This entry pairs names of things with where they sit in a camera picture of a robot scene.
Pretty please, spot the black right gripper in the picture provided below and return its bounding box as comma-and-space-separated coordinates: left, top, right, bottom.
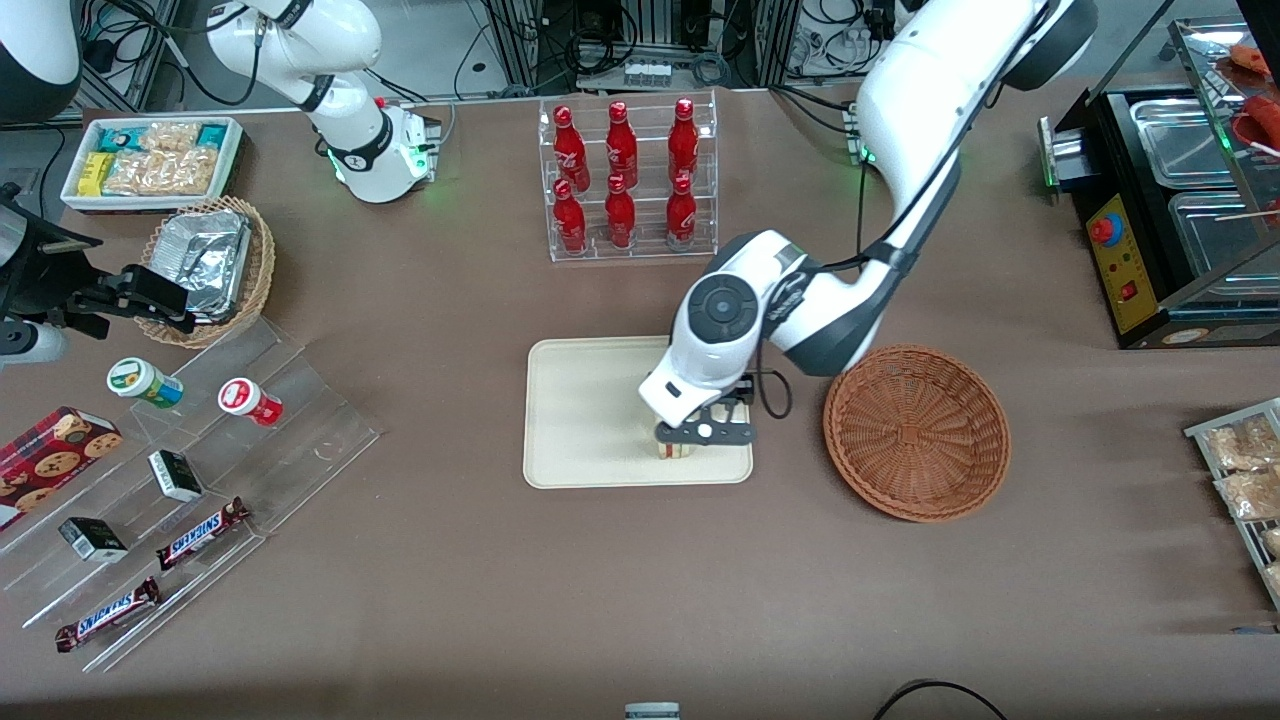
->
0, 188, 197, 339

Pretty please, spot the tan wicker basket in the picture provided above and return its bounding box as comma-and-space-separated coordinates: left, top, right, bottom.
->
132, 195, 277, 350

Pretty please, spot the cream rectangular tray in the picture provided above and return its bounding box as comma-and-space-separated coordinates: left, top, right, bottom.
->
523, 334, 754, 490

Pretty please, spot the brown round wicker basket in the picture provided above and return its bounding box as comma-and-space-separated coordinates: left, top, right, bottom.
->
822, 344, 1012, 524

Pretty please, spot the aluminium foil container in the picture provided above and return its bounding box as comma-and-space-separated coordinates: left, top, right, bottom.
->
149, 209, 252, 323

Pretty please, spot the green lid cup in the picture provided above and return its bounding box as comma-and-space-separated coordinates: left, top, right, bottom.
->
106, 356, 185, 410

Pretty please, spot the white plastic snack bin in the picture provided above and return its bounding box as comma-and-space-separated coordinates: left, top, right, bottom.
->
59, 116, 245, 214

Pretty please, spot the clear cracker bag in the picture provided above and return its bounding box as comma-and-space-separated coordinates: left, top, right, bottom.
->
139, 121, 202, 154
104, 147, 220, 197

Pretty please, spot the red lid cup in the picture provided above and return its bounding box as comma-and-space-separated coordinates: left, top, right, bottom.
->
217, 377, 285, 429

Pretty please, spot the red chocolate cookie box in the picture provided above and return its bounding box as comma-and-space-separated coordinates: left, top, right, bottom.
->
0, 405, 124, 532

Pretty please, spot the small black carton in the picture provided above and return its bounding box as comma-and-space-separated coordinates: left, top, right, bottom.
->
147, 449, 205, 504
57, 516, 130, 564

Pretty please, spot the clear acrylic bottle rack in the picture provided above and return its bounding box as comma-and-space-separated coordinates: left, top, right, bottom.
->
537, 89, 720, 264

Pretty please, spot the clear acrylic stepped display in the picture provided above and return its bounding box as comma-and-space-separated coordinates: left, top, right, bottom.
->
0, 314, 383, 674

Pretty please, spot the red drink bottle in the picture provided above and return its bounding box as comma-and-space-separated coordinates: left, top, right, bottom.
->
667, 97, 700, 185
665, 174, 698, 247
552, 178, 589, 254
604, 100, 640, 188
604, 175, 638, 250
552, 105, 590, 193

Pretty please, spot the brown Snickers bar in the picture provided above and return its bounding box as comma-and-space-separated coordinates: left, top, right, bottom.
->
154, 496, 252, 572
54, 576, 164, 654

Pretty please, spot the black food warmer appliance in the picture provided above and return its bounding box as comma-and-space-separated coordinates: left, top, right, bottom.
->
1038, 15, 1280, 352

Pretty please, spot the clear pastry bag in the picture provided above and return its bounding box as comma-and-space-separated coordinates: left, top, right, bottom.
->
1204, 414, 1280, 472
1214, 469, 1280, 522

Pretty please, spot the steel food pan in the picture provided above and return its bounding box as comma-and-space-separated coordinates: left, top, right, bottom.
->
1166, 189, 1280, 293
1128, 97, 1241, 193

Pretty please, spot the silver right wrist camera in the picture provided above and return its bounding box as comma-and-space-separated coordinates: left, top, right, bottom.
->
0, 320, 68, 367

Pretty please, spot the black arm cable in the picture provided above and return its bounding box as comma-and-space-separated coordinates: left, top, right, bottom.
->
754, 150, 967, 422

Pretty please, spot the black table cable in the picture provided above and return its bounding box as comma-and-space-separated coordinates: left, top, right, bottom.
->
872, 679, 1011, 720

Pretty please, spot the aluminium frame rack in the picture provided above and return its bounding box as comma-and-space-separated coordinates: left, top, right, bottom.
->
498, 0, 803, 93

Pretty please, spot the grey wire rack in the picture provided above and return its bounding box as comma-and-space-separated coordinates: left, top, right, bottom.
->
1184, 397, 1280, 612

